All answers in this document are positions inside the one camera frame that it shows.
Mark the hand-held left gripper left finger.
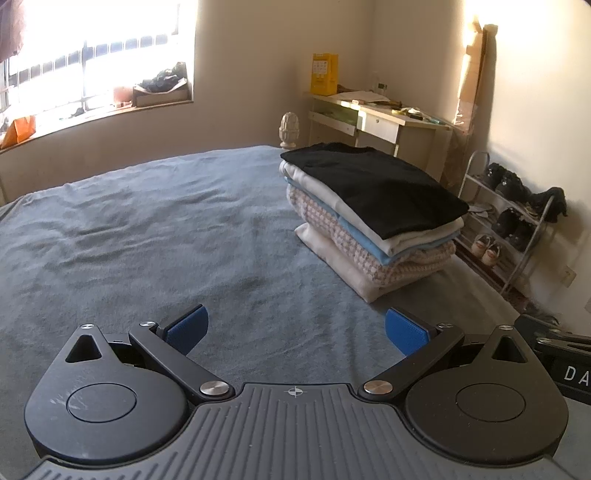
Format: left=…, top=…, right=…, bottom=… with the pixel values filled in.
left=65, top=304, right=234, bottom=402

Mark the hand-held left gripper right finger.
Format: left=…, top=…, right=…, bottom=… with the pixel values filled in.
left=358, top=307, right=529, bottom=402

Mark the black printed t-shirt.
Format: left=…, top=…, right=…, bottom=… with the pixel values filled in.
left=280, top=143, right=471, bottom=241

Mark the stack of folded clothes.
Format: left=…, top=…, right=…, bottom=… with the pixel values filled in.
left=286, top=185, right=458, bottom=281

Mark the folded cream garment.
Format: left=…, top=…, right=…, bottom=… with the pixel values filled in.
left=294, top=222, right=459, bottom=304

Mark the folded light blue garment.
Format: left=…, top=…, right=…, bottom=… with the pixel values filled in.
left=283, top=175, right=459, bottom=267

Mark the metal shoe rack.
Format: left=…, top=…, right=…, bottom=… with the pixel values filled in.
left=454, top=151, right=558, bottom=297

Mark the black shoe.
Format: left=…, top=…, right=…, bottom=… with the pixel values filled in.
left=508, top=219, right=539, bottom=251
left=491, top=208, right=519, bottom=239
left=482, top=162, right=509, bottom=191
left=496, top=171, right=532, bottom=202

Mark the folded white garment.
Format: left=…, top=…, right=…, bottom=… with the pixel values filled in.
left=279, top=161, right=465, bottom=255

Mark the black boot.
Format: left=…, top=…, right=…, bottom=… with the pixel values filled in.
left=526, top=186, right=568, bottom=219

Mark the white bedpost finial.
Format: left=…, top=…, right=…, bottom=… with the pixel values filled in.
left=278, top=112, right=302, bottom=150

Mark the cardboard tray with clutter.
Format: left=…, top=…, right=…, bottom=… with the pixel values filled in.
left=132, top=62, right=191, bottom=108

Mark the orange bag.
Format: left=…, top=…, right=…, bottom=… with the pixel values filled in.
left=0, top=115, right=38, bottom=150

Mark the yellow box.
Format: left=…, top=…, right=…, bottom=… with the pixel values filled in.
left=310, top=53, right=339, bottom=97

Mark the leaning cardboard sheet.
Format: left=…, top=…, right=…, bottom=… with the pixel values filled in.
left=454, top=11, right=500, bottom=136

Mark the dark hanging cloth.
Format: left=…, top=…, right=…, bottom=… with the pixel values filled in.
left=0, top=0, right=25, bottom=64

